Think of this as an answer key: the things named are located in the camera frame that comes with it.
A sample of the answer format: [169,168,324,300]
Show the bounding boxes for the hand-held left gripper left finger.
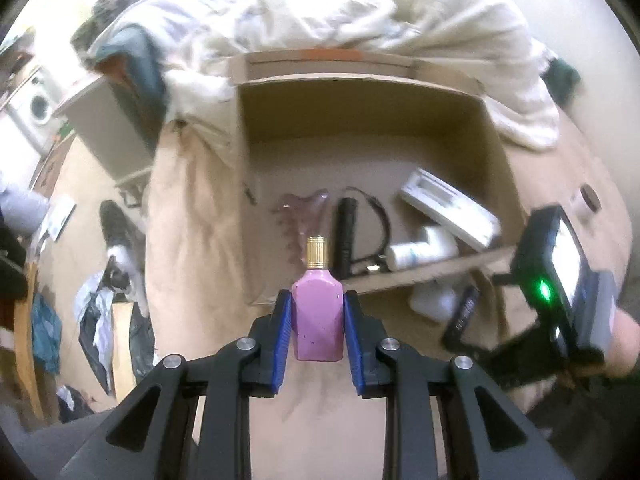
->
[60,290,294,480]

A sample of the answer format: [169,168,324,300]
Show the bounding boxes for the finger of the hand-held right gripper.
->
[440,321,546,392]

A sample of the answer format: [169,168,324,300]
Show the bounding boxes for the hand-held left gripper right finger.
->
[343,290,576,480]

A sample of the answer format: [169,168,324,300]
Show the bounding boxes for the pink perfume bottle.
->
[291,235,346,362]

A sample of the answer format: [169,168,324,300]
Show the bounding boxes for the long white box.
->
[398,167,503,251]

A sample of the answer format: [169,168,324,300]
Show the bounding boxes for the small white bottle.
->
[387,224,460,269]

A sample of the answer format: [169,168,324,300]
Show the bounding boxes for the cardboard box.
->
[227,50,527,309]

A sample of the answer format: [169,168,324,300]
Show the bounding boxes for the person's right hand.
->
[601,309,640,377]

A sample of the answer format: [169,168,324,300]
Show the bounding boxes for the tape roll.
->
[570,184,604,224]

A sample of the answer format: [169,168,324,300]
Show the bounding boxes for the plain white bottle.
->
[408,279,464,322]

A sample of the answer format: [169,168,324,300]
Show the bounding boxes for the crumpled plastic bag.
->
[74,274,157,395]

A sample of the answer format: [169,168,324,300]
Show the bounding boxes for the black and white shoe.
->
[99,199,149,313]

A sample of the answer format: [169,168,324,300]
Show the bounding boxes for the dark green cloth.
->
[541,56,584,107]

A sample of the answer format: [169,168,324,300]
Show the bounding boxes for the blue cloth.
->
[30,292,64,377]

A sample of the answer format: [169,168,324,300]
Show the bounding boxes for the wooden chair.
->
[12,259,57,423]

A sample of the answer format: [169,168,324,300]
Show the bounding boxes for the paper sheet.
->
[39,194,77,242]

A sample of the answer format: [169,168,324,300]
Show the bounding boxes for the grey flat board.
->
[54,74,162,187]

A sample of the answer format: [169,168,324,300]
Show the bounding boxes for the teal cloth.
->
[94,24,168,128]

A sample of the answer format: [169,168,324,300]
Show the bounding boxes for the white duvet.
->
[90,0,562,152]

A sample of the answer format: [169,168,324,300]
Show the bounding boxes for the white washing machine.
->
[4,66,63,147]

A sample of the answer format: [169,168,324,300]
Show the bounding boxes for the black flashlight with strap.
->
[333,187,392,281]

